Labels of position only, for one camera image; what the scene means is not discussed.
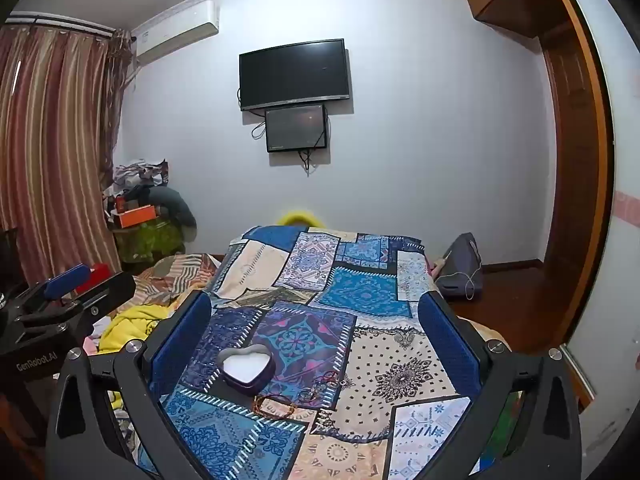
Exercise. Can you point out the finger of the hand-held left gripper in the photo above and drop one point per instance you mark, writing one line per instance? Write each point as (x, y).
(107, 290)
(65, 280)

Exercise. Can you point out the brown wooden door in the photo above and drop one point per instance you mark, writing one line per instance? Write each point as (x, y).
(570, 185)

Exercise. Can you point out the red cloth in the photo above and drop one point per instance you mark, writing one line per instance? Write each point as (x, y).
(96, 275)

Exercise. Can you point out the orange box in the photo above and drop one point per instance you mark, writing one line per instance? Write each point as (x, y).
(134, 215)

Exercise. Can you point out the yellow plastic object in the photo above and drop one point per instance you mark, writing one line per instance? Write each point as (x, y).
(297, 219)

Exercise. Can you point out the pink paper label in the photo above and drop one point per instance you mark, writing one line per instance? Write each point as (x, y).
(629, 205)

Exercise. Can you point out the small black wall monitor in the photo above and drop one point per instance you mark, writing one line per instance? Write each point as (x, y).
(296, 127)

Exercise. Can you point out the striped beige blanket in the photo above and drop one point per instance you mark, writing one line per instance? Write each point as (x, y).
(175, 272)

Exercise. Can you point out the striped brown curtain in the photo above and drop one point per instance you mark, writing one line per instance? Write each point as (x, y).
(55, 150)

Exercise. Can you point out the patchwork printed blanket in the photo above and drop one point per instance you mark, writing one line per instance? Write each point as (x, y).
(370, 350)

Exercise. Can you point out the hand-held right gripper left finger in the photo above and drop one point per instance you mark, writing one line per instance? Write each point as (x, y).
(180, 345)

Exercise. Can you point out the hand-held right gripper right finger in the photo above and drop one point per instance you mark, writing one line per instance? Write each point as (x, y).
(450, 345)

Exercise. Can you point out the green patterned cloth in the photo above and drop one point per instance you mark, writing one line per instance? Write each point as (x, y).
(147, 242)

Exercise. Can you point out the grey cloth bundle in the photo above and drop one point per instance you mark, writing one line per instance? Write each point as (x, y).
(175, 205)

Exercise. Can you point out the large black wall television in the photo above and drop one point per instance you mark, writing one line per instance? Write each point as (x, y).
(294, 74)

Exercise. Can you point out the curtain rail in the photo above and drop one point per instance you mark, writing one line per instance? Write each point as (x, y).
(60, 22)

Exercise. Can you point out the white air conditioner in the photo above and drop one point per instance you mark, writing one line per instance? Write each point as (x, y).
(175, 30)

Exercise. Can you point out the dark grey bag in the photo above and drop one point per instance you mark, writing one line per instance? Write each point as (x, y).
(462, 265)

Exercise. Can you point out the yellow blanket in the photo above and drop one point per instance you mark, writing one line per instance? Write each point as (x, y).
(127, 327)

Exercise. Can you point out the heart-shaped jewelry box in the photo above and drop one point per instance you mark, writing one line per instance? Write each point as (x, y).
(246, 367)

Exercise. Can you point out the pile of papers and bags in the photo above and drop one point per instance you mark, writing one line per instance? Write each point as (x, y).
(135, 177)

